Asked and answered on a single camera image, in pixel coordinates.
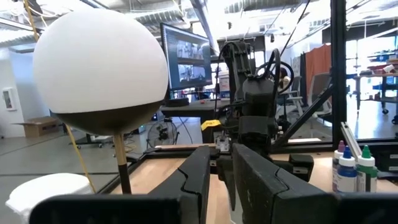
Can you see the silver metal bar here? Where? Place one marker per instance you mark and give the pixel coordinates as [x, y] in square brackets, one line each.
[350, 140]

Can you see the white wall box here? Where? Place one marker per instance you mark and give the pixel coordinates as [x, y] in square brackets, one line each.
[9, 99]

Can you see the person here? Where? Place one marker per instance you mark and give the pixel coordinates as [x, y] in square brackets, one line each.
[284, 80]

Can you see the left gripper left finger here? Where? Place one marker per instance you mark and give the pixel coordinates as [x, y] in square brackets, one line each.
[192, 186]

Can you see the blue-capped food coloring bottle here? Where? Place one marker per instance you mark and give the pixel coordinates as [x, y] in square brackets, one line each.
[346, 177]

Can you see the rolling stand base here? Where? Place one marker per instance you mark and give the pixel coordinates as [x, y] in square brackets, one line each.
[90, 142]

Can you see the lit computer monitor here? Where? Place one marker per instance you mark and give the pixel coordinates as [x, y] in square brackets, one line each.
[186, 56]

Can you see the cardboard box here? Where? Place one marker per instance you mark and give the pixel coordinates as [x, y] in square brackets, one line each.
[38, 127]

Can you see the orange partition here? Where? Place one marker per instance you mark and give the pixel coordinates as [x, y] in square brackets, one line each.
[318, 62]

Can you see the white lidded bucket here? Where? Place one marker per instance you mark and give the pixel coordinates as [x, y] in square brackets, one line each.
[46, 189]

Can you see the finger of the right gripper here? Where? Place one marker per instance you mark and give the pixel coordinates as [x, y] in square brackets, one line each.
[230, 174]
[223, 168]

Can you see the black floor fan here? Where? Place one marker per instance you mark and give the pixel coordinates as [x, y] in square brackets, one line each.
[163, 133]

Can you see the dark desk top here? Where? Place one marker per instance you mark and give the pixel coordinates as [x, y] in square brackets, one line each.
[192, 108]

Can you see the white globe table lamp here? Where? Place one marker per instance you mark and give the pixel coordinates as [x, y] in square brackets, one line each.
[99, 62]

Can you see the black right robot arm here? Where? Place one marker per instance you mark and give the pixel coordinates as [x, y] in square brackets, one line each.
[258, 93]

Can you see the shelf cart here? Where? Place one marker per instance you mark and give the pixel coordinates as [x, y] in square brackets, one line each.
[379, 81]

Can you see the green-capped food coloring bottle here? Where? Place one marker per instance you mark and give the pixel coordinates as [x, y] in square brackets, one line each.
[367, 174]

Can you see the grey office chair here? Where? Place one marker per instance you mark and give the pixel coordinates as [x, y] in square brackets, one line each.
[318, 90]
[297, 93]

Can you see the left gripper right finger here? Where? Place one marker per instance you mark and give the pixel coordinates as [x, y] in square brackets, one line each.
[264, 193]

